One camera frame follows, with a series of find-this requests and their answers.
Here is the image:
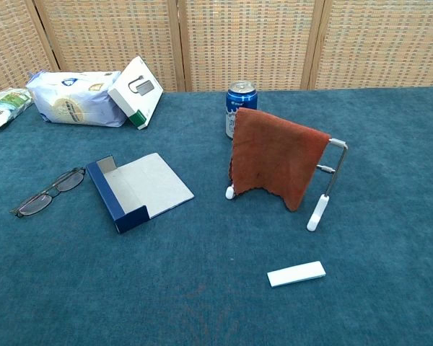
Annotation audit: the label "blue folding glasses case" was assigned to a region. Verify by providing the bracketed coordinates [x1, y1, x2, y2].
[85, 152, 196, 234]

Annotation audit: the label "black-framed eyeglasses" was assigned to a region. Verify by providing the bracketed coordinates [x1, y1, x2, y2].
[9, 167, 87, 218]

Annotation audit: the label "rust red cloth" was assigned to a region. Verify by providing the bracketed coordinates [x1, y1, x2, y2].
[229, 107, 331, 213]

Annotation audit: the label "blue drink can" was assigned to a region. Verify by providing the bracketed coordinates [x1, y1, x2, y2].
[224, 80, 258, 140]

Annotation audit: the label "white metal towel rack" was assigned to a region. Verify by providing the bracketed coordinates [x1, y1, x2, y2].
[224, 138, 349, 232]

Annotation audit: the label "white adapter product box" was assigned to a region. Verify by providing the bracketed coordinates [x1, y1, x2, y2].
[107, 56, 165, 130]

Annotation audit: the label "blue felt table cover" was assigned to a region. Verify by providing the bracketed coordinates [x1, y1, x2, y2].
[0, 85, 433, 346]

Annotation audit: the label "white flat rectangular block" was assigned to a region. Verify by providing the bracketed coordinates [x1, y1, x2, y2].
[266, 260, 327, 288]

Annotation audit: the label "woven wood-framed folding screen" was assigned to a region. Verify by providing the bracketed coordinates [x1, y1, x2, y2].
[0, 0, 433, 99]

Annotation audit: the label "pale blue tissue pack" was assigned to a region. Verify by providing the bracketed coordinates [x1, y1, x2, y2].
[25, 70, 127, 128]

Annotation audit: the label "green white snack packet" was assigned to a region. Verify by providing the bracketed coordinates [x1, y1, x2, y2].
[0, 87, 35, 129]

